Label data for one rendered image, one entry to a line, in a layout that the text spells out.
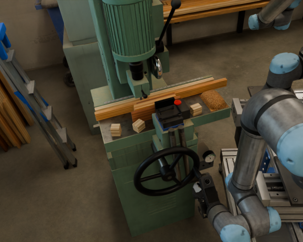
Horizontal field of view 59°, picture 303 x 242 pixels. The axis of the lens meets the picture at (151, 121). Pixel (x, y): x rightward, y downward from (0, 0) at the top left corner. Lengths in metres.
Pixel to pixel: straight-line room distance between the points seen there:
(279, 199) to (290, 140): 0.61
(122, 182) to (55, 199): 0.92
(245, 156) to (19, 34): 3.19
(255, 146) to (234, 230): 0.26
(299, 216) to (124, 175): 0.78
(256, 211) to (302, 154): 0.39
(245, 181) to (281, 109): 0.35
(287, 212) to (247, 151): 0.51
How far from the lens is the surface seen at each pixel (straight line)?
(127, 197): 1.50
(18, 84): 1.86
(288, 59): 1.41
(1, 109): 2.51
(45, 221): 2.15
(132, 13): 0.98
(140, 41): 1.03
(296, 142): 0.60
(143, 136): 1.19
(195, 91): 1.35
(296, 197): 1.15
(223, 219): 0.92
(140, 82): 1.17
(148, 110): 1.20
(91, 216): 2.05
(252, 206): 0.95
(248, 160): 0.84
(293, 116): 0.63
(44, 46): 3.68
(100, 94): 1.61
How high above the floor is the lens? 1.73
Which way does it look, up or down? 42 degrees down
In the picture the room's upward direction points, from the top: 7 degrees counter-clockwise
